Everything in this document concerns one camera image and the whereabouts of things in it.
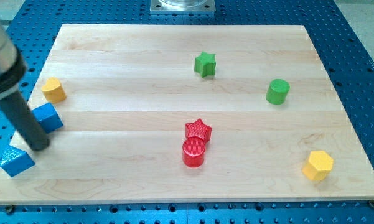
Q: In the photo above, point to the blue cube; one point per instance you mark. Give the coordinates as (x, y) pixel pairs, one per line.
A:
(47, 117)

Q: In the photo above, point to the green star block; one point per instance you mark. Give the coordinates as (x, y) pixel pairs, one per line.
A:
(205, 64)

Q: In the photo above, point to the red star block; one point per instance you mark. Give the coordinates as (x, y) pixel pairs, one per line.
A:
(198, 129)

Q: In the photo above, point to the wooden board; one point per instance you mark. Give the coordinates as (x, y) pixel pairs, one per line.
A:
(132, 88)

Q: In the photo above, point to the red cylinder block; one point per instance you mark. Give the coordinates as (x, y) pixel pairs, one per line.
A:
(193, 152)

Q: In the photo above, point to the blue block at board edge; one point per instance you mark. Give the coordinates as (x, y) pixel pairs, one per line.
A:
(14, 161)

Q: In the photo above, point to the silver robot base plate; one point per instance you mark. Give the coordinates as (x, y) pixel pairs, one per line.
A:
(167, 6)

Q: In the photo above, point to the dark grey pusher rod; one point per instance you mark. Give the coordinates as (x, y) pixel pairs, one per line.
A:
(15, 108)

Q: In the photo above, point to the yellow hexagon block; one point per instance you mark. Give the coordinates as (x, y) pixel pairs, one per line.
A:
(318, 165)

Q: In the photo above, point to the yellow heart block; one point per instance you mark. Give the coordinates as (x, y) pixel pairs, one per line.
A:
(53, 90)

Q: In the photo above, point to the green cylinder block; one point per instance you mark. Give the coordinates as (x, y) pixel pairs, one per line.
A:
(277, 91)

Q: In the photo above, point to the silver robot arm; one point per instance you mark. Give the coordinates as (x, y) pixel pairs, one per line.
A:
(12, 65)

